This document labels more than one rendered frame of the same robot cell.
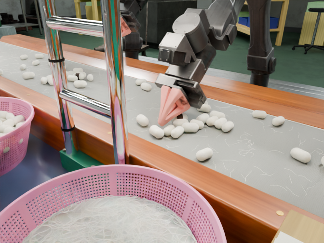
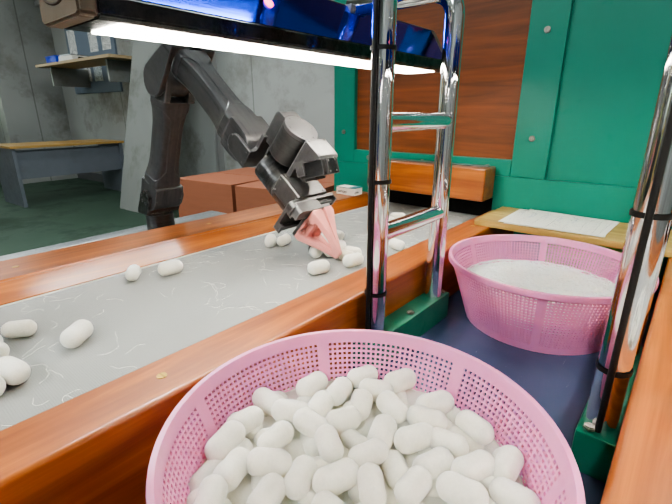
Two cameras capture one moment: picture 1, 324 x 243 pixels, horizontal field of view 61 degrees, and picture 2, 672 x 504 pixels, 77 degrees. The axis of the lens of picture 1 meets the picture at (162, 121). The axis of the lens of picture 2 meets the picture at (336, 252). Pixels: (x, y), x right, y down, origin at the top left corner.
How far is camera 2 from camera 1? 0.81 m
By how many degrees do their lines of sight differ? 82
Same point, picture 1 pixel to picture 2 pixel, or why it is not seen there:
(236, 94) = (259, 220)
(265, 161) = not seen: hidden behind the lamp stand
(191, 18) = (299, 122)
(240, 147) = not seen: hidden behind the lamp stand
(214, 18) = (256, 126)
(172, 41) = (324, 148)
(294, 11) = not seen: outside the picture
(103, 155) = (400, 293)
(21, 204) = (542, 296)
